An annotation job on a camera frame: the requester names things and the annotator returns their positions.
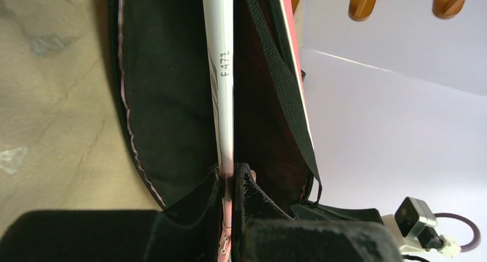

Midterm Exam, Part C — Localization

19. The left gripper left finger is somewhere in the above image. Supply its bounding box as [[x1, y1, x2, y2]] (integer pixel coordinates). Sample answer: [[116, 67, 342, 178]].
[[0, 168, 223, 262]]

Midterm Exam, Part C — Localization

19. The pink racket cover bag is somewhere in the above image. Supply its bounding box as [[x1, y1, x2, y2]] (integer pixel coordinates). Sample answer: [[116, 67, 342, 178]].
[[108, 0, 319, 212]]

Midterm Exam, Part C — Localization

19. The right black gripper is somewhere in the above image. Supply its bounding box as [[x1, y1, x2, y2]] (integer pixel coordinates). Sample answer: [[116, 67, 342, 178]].
[[291, 201, 382, 224]]

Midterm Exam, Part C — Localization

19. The pink badminton racket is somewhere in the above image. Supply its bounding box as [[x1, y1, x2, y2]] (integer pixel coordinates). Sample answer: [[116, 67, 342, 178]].
[[203, 0, 234, 261]]

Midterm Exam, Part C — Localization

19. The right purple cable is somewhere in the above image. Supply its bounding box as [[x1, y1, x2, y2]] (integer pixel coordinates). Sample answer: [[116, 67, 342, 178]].
[[434, 213, 482, 253]]

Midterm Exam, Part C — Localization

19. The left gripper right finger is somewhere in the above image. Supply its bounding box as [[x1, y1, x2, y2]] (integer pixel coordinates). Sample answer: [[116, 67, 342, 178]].
[[232, 162, 404, 262]]

